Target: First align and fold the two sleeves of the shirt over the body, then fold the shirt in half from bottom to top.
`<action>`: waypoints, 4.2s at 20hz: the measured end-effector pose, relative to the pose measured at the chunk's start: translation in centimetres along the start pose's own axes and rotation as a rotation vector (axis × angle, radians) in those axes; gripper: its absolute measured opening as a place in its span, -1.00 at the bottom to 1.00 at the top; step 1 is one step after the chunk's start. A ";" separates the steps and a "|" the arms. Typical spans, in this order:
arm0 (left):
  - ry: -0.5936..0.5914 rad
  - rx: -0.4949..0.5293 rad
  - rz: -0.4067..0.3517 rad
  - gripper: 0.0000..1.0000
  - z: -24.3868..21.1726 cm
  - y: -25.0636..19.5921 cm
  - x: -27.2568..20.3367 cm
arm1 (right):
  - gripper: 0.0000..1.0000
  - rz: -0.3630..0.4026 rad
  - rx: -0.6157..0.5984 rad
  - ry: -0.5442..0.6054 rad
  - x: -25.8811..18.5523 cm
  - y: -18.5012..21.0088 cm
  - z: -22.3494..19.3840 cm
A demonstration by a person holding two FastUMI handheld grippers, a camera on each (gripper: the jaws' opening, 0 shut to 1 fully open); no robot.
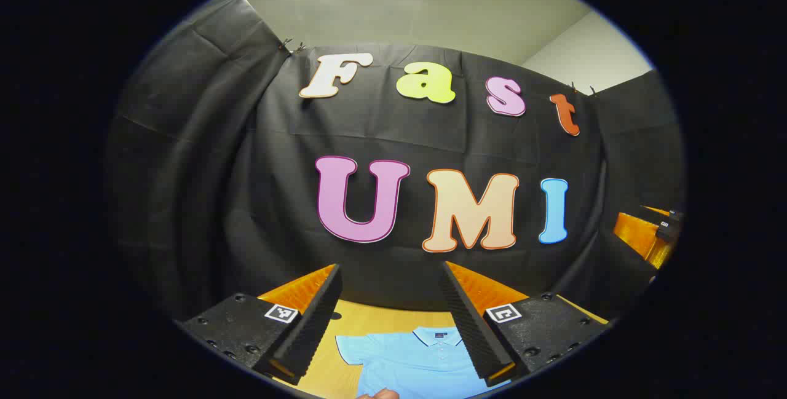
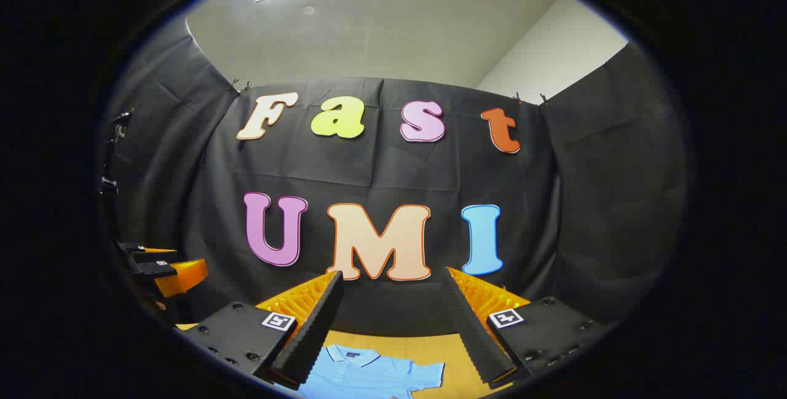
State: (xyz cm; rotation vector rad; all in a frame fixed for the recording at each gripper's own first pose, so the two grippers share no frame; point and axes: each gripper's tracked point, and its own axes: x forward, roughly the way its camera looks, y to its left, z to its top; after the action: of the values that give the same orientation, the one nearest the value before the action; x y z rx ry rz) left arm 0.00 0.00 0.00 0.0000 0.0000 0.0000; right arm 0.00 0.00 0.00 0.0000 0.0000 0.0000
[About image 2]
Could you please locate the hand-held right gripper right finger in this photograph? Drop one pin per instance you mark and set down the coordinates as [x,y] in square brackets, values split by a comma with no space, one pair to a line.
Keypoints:
[473,337]

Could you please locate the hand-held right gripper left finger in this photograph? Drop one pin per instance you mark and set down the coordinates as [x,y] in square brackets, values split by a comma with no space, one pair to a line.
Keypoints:
[313,331]

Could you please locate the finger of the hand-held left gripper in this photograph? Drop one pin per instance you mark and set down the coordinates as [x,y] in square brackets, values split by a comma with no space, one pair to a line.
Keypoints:
[150,256]
[154,270]

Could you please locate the light blue T-shirt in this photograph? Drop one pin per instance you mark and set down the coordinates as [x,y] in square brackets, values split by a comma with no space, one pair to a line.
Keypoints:
[369,374]

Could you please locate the black backdrop cloth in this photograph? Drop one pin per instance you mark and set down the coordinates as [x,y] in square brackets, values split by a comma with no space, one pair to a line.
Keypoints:
[381,171]

